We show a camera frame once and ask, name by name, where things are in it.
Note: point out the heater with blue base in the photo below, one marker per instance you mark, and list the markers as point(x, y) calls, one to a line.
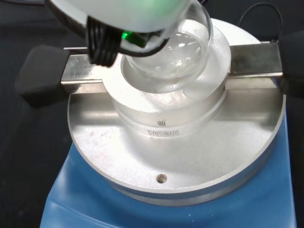
point(166, 147)

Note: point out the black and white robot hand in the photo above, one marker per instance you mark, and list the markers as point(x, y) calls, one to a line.
point(123, 14)

